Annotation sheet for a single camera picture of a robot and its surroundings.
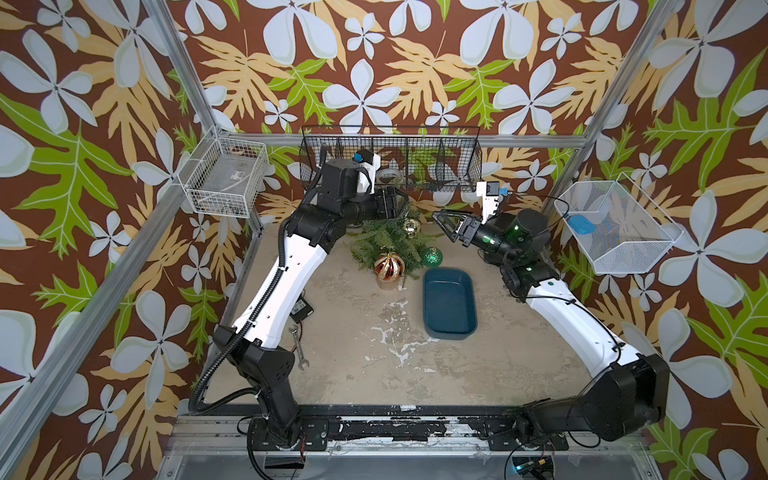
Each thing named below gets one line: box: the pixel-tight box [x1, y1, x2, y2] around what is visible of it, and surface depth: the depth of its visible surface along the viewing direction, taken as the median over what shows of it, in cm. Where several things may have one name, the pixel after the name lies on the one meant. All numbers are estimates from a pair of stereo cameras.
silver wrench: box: [289, 325, 309, 371], surface depth 90 cm
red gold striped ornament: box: [374, 252, 405, 282], surface depth 72 cm
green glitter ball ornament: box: [422, 246, 443, 267], surface depth 78 cm
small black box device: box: [289, 295, 314, 323], surface depth 97 cm
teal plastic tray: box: [423, 268, 478, 340], surface depth 98 cm
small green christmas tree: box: [350, 209, 444, 291], surface depth 78 cm
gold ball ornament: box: [404, 219, 421, 239], surface depth 78 cm
